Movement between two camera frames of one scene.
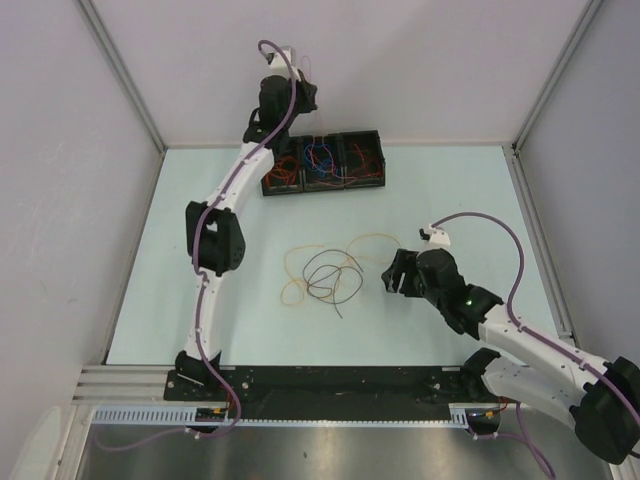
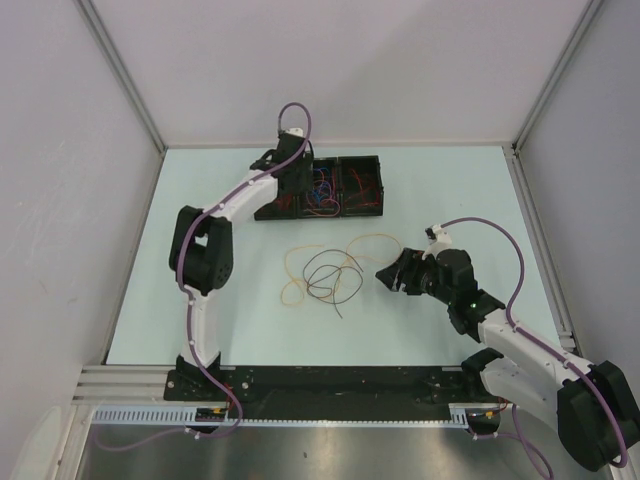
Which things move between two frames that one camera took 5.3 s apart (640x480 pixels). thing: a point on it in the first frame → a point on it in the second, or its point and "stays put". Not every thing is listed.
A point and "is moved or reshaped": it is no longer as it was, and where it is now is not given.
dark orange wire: x=287 y=183 is moved or reshaped
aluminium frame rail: x=124 y=385 stays put
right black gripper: x=403 y=263 stays put
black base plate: x=405 y=393 stays put
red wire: x=365 y=166 → x=361 y=188
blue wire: x=309 y=161 is moved or reshaped
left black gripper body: x=303 y=103 → x=304 y=178
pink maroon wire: x=333 y=175 → x=312 y=210
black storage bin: x=363 y=158 → x=361 y=188
